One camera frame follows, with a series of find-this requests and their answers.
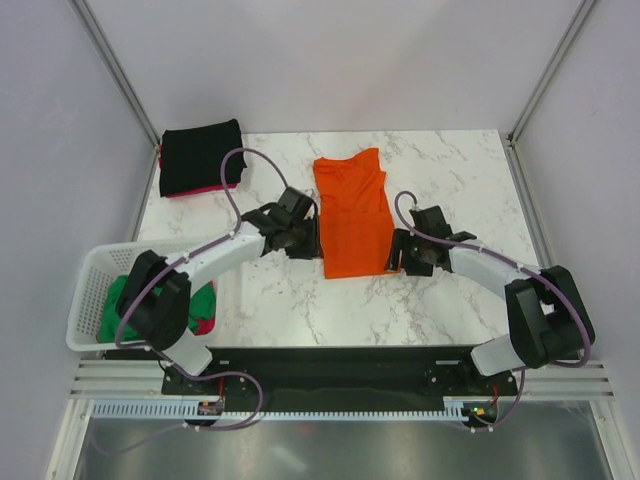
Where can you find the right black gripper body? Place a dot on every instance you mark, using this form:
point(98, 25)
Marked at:
point(414, 257)

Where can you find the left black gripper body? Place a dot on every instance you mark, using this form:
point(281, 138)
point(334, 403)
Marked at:
point(304, 241)

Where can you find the orange t-shirt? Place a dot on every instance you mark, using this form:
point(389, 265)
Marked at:
point(355, 222)

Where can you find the white plastic basket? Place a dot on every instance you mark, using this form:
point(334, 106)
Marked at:
point(101, 267)

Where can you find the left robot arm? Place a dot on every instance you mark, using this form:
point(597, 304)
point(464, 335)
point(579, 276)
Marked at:
point(156, 298)

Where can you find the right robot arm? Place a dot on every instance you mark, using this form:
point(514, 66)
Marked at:
point(546, 317)

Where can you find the black folded t-shirt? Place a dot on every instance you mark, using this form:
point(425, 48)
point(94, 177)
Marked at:
point(225, 134)

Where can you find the green t-shirt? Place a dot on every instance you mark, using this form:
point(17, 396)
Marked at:
point(110, 320)

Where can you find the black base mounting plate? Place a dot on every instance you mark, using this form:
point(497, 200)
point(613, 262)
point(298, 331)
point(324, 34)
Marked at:
point(353, 379)

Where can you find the red t-shirt in basket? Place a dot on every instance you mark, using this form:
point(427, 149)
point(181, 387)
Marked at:
point(202, 310)

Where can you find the left aluminium frame post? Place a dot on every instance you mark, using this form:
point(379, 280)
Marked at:
point(107, 54)

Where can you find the aluminium frame post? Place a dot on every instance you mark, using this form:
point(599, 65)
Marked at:
point(107, 54)
point(577, 23)

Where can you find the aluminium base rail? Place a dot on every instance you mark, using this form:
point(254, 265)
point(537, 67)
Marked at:
point(144, 379)

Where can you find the white slotted cable duct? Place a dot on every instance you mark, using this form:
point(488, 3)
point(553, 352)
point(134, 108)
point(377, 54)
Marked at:
point(200, 410)

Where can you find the right aluminium frame post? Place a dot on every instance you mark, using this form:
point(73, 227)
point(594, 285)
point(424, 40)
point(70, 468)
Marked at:
point(577, 23)

